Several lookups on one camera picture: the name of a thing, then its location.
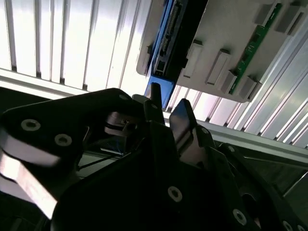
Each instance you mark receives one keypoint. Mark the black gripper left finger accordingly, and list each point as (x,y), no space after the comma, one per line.
(48,120)

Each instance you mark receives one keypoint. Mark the hard disk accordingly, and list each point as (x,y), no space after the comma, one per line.
(192,29)

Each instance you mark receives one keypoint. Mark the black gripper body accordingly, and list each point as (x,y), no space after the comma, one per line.
(144,192)

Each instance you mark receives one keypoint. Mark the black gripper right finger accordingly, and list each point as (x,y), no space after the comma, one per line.
(223,163)

